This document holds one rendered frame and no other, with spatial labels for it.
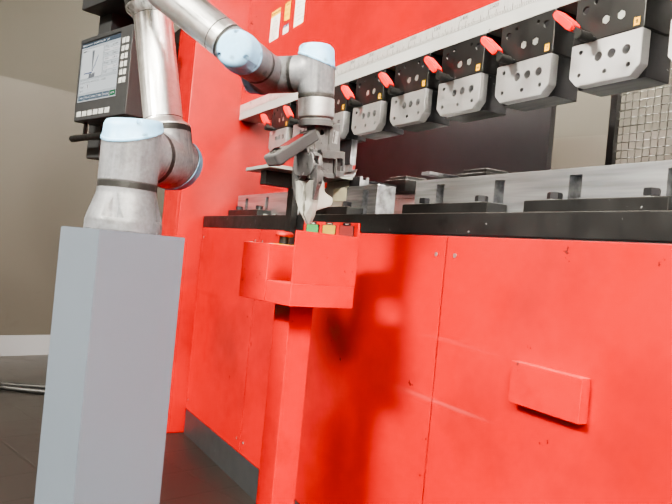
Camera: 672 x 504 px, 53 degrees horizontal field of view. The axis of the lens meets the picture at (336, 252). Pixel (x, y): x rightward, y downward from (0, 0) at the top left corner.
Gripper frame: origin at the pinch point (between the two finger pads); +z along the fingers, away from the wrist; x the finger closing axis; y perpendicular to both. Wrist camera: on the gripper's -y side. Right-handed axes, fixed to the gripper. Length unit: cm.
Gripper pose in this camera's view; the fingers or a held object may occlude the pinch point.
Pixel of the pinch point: (305, 217)
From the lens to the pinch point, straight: 139.9
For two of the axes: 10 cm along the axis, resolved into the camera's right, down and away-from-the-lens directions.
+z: -0.2, 10.0, 0.5
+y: 7.9, -0.1, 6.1
